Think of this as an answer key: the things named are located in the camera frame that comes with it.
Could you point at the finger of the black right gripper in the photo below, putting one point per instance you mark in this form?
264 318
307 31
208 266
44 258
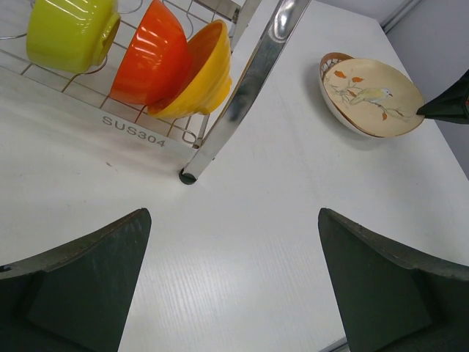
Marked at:
451 105

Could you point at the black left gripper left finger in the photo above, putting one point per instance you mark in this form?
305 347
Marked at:
77 296

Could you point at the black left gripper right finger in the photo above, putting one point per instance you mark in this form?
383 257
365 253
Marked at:
392 297

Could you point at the beige bird round plate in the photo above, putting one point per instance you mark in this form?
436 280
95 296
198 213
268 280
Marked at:
369 97

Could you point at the stainless steel dish rack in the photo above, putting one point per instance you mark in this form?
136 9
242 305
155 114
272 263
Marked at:
78 104

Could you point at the yellow bowl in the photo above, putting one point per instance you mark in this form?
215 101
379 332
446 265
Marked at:
208 81

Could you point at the orange bowl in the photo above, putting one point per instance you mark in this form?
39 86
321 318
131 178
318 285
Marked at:
156 62

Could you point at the lime green bowl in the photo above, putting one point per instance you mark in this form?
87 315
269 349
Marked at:
71 35

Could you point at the aluminium right frame post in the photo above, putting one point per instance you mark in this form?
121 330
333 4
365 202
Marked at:
403 10

